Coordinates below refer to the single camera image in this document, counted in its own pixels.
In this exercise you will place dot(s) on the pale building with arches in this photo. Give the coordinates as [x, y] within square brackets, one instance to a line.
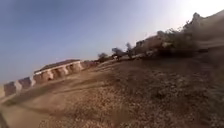
[58, 70]

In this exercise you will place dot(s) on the brown gravelly dirt ground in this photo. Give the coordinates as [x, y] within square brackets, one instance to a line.
[133, 96]

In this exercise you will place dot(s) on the brown building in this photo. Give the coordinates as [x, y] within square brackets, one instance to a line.
[150, 43]

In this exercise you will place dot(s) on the row of trees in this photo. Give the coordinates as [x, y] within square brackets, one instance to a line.
[116, 53]

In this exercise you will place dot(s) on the large bush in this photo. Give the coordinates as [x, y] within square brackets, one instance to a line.
[186, 38]

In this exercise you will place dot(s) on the pale block wall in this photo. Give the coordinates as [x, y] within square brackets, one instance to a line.
[18, 85]

